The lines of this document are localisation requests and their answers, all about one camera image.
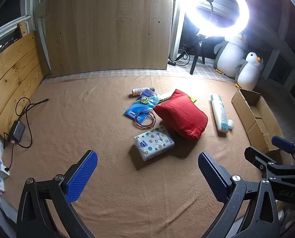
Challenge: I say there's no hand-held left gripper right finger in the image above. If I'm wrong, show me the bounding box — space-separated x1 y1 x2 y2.
198 152 280 238

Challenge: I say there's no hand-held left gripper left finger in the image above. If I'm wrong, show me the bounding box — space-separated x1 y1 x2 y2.
16 150 98 238

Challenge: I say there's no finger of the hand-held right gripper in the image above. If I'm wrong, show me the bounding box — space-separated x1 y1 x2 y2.
272 136 295 165
244 146 295 202

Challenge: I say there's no cardboard box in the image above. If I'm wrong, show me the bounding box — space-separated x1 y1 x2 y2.
231 88 293 154

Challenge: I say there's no white bottle with blue cap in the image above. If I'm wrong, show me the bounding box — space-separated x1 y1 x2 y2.
210 94 229 132

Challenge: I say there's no red fabric pouch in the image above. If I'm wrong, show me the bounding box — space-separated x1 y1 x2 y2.
153 89 208 141

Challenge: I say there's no patterned tissue pack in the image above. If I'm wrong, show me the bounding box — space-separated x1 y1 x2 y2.
134 126 175 161

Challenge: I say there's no blue printed packet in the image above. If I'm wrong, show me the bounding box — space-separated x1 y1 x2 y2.
124 90 166 127

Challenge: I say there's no patterned white tube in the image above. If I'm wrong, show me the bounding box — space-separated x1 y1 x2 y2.
159 92 174 103

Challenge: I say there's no small pink tube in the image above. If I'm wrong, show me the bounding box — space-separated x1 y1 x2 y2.
131 87 155 96

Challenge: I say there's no small penguin plush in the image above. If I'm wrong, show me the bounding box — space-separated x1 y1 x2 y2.
235 52 264 91

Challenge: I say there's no dark cabinet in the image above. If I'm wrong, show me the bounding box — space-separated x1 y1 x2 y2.
259 37 295 122

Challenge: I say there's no black power adapter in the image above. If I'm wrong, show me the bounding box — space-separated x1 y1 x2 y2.
10 120 26 139

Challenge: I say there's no large penguin plush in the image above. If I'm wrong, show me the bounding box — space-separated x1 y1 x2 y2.
214 33 248 78

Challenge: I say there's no pine wood panel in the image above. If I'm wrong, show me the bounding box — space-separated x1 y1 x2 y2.
0 31 51 135

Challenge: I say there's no large wooden board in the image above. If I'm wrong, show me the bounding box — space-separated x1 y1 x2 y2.
45 0 175 78

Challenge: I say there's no small wooden slat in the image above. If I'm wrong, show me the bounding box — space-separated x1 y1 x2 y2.
18 22 30 39

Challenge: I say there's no long black cable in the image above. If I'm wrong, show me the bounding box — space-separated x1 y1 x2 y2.
16 98 49 150

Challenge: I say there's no short black cable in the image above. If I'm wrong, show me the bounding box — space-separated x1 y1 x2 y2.
2 131 14 172

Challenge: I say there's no brown coiled cable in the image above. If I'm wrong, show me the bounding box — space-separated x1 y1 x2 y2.
135 109 156 129

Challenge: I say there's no black tripod cable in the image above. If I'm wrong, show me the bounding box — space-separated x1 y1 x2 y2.
178 45 191 66

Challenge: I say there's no ring light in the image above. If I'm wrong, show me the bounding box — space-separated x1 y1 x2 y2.
183 0 250 39

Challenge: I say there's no white window frame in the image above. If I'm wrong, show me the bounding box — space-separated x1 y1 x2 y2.
168 0 185 65

